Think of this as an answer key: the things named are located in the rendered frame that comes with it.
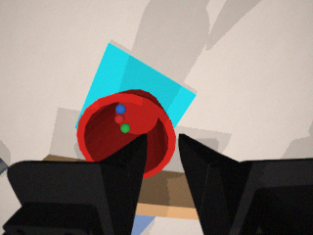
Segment red cup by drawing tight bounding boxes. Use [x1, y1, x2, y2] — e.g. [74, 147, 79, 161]
[76, 89, 176, 179]

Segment blue checkered towel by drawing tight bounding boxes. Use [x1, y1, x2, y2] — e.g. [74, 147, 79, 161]
[0, 158, 8, 174]

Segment green marble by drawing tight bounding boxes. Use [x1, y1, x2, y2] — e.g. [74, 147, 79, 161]
[120, 123, 130, 133]

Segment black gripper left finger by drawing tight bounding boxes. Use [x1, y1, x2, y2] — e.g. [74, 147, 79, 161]
[7, 134, 148, 235]

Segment red marble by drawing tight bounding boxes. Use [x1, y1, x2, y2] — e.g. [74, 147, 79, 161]
[114, 115, 125, 124]

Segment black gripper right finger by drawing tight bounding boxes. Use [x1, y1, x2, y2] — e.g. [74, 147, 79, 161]
[178, 133, 313, 235]

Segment blue marble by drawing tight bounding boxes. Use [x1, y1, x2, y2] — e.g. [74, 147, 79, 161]
[115, 104, 126, 115]

